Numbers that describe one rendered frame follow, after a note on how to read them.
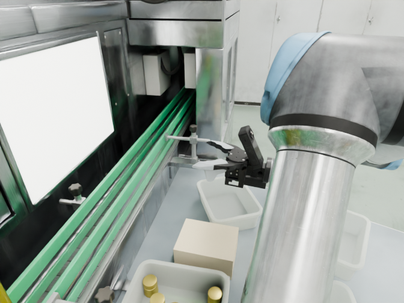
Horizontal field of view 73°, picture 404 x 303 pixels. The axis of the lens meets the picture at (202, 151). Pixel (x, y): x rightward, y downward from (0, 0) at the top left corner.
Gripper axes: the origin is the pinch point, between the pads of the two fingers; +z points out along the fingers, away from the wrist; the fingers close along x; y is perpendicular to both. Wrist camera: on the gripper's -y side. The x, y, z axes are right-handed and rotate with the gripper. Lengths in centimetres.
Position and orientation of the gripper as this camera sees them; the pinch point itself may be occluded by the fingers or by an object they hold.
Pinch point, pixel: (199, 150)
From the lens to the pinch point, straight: 77.5
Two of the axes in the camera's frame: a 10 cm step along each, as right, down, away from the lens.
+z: -9.6, -1.7, 2.2
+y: -0.5, 8.8, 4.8
